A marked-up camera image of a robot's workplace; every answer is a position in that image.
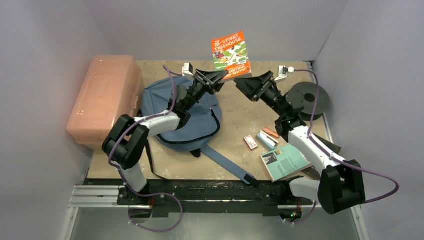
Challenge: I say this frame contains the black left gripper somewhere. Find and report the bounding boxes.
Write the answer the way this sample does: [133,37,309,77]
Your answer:
[184,69,230,111]

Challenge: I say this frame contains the orange treehouse book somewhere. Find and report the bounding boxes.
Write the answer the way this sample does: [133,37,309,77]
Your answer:
[211,31,252,82]

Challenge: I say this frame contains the blue grey backpack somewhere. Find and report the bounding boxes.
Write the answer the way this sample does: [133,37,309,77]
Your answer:
[140,78,259,188]

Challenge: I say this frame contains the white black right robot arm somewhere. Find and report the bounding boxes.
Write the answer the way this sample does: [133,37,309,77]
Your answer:
[234,71,366,215]

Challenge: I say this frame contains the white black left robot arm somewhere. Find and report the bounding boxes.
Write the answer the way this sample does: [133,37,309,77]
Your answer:
[101,69,228,205]

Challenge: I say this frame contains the black filament spool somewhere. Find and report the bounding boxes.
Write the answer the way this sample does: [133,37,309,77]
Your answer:
[285,82,331,121]

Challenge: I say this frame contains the orange marker pen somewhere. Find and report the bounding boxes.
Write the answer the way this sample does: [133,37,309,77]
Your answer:
[262,127,280,139]

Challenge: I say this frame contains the small red white card box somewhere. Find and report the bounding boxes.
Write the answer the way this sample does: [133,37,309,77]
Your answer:
[243,135,258,151]

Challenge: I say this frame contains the teal white stapler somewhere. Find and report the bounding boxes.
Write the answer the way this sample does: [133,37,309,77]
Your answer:
[256,130,279,151]

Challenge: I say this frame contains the teal paperback book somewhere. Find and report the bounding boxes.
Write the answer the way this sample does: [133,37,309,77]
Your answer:
[260,143,312,183]

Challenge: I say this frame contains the pink plastic storage box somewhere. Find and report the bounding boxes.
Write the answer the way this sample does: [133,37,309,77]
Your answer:
[66,55,144,149]

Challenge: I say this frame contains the dark brown book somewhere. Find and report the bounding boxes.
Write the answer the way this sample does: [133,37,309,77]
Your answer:
[300,134,342,181]

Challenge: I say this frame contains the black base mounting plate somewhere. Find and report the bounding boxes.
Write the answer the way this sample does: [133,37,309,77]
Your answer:
[83,179,313,222]

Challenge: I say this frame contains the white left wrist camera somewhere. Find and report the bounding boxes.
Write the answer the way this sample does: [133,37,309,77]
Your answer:
[181,62,195,81]

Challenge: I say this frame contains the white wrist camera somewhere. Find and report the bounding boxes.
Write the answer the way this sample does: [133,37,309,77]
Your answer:
[273,65,295,83]
[181,62,195,81]

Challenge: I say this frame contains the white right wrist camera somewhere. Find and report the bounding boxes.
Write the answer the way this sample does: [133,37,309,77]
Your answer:
[273,65,295,83]

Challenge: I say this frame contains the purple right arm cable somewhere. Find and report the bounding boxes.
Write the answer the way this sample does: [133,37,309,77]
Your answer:
[283,67,400,226]

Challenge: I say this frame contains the aluminium frame rails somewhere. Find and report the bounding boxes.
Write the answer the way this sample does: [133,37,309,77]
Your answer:
[70,63,366,224]

